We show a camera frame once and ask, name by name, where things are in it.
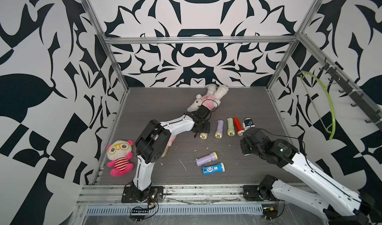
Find purple flashlight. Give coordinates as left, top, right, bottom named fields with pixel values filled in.
left=200, top=132, right=209, bottom=140
left=215, top=120, right=224, bottom=139

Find green flashlight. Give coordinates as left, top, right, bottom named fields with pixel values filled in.
left=227, top=118, right=235, bottom=136

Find purple flashlight sideways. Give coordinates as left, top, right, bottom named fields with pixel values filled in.
left=196, top=152, right=218, bottom=166

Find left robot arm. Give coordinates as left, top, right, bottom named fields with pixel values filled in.
left=131, top=105, right=211, bottom=193

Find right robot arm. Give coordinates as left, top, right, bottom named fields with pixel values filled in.
left=240, top=127, right=375, bottom=225

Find blue flashlight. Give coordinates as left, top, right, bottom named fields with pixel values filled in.
left=203, top=162, right=225, bottom=175

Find white teddy bear pink shirt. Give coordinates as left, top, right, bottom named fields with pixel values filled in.
left=187, top=84, right=229, bottom=112

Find pink striped plush pig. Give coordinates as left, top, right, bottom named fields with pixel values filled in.
left=162, top=136, right=177, bottom=157

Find panda plush pink striped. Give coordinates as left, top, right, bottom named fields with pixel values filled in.
left=106, top=140, right=134, bottom=177

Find black hook rack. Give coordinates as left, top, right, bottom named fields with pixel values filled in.
left=320, top=57, right=382, bottom=130

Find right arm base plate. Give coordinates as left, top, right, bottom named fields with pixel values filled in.
left=242, top=185, right=280, bottom=202

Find black connector right cable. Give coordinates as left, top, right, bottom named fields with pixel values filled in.
left=262, top=206, right=279, bottom=220

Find black connector cable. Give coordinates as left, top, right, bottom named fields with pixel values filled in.
left=130, top=206, right=150, bottom=222
left=262, top=206, right=279, bottom=220

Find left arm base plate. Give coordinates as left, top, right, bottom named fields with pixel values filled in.
left=121, top=185, right=164, bottom=203

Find green hoop on wall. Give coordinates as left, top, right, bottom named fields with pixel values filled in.
left=298, top=71, right=337, bottom=140

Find black connector left cable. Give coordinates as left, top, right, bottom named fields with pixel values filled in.
left=130, top=206, right=150, bottom=222

